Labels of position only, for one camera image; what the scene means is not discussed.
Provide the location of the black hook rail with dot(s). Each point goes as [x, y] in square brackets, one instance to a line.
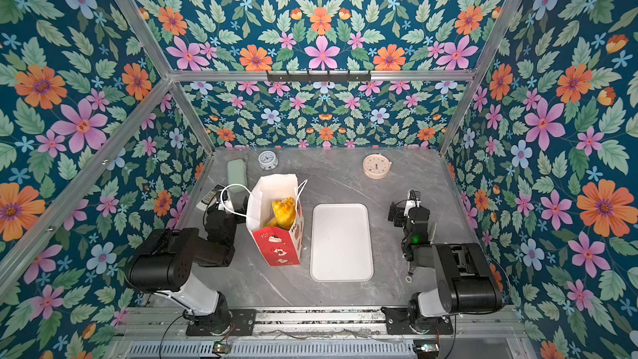
[319, 76]

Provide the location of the white round alarm clock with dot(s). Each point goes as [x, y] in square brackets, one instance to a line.
[268, 160]

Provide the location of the yellow fake croissant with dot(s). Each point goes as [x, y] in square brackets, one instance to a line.
[284, 214]

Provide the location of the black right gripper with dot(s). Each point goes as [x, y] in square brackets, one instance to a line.
[399, 209]

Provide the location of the white remote control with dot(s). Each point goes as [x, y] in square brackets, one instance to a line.
[210, 198]

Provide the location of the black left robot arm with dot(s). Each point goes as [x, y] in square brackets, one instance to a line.
[163, 266]

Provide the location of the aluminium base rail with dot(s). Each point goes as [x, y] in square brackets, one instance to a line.
[294, 322]

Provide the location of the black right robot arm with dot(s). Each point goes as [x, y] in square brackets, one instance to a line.
[464, 281]

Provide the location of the white rectangular tray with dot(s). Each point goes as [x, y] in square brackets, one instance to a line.
[341, 244]

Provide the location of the green glasses case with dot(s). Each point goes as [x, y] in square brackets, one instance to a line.
[237, 176]

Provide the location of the red white paper bag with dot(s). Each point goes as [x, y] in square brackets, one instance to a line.
[278, 247]

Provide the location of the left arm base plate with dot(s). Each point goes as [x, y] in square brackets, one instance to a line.
[233, 322]

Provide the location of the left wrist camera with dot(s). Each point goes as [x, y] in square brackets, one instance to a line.
[226, 205]

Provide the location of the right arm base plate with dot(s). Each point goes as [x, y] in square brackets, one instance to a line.
[405, 321]

